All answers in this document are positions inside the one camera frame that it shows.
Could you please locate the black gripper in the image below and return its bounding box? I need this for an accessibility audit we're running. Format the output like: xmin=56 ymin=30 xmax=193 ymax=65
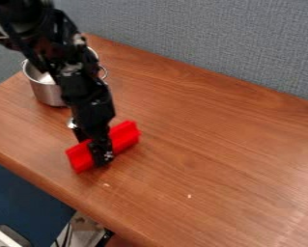
xmin=57 ymin=64 xmax=114 ymax=167

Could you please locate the red plastic block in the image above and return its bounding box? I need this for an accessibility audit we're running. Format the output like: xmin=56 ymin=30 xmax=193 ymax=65
xmin=64 ymin=121 xmax=140 ymax=173

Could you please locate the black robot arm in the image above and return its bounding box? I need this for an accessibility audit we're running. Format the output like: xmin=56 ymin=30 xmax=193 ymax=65
xmin=0 ymin=0 xmax=114 ymax=166

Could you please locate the stainless steel pot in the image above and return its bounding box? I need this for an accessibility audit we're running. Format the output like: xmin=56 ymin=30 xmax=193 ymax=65
xmin=19 ymin=46 xmax=109 ymax=108

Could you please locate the white object at corner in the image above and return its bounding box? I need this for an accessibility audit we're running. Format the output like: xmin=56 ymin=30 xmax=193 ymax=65
xmin=0 ymin=228 xmax=21 ymax=247

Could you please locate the metal table leg bracket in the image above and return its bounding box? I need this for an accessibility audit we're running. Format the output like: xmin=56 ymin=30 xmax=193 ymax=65
xmin=50 ymin=211 xmax=113 ymax=247

